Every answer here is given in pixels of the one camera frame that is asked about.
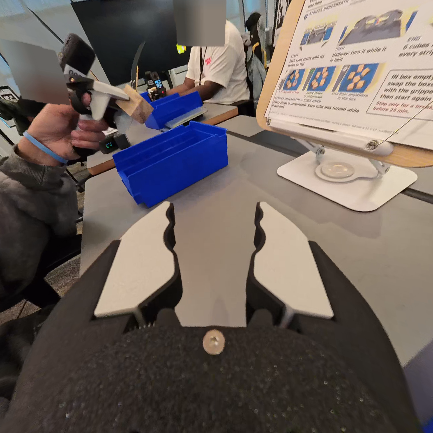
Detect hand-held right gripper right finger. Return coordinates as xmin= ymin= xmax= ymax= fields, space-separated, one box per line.
xmin=246 ymin=201 xmax=335 ymax=330

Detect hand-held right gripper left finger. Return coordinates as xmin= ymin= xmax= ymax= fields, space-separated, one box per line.
xmin=93 ymin=202 xmax=183 ymax=330

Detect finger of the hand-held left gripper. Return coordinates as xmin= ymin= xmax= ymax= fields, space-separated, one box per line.
xmin=91 ymin=81 xmax=131 ymax=101
xmin=113 ymin=109 xmax=134 ymax=135

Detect wooden cube with blue stripe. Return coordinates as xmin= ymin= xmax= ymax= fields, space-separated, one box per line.
xmin=116 ymin=85 xmax=155 ymax=124

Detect person's left forearm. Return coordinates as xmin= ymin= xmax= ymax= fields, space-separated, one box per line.
xmin=0 ymin=145 xmax=80 ymax=302

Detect person's left hand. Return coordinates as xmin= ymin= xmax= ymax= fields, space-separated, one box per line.
xmin=18 ymin=93 xmax=109 ymax=166

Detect black digital timer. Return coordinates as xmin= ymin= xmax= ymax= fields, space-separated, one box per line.
xmin=99 ymin=134 xmax=131 ymax=154

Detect large black screen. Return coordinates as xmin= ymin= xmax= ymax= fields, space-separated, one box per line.
xmin=71 ymin=0 xmax=190 ymax=87

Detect wooden pole with black end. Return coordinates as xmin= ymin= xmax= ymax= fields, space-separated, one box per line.
xmin=27 ymin=7 xmax=66 ymax=39

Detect grey padded case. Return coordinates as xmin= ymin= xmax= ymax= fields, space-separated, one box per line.
xmin=166 ymin=108 xmax=207 ymax=129

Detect blue wristband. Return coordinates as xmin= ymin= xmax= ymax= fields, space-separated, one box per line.
xmin=23 ymin=130 xmax=68 ymax=165

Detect grey table with wooden edge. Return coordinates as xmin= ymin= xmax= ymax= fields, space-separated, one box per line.
xmin=86 ymin=103 xmax=239 ymax=176

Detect wood and white document stand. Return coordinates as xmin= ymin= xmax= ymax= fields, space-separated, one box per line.
xmin=256 ymin=0 xmax=433 ymax=212

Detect grey denim jacket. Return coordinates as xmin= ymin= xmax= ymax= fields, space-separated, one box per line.
xmin=241 ymin=12 xmax=268 ymax=102

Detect person's legs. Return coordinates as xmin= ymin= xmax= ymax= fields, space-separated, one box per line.
xmin=0 ymin=306 xmax=56 ymax=403

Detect printed instruction sheet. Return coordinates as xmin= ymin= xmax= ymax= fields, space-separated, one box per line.
xmin=265 ymin=0 xmax=433 ymax=151

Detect black framed marker sign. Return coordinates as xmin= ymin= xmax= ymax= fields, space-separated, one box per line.
xmin=271 ymin=0 xmax=292 ymax=48

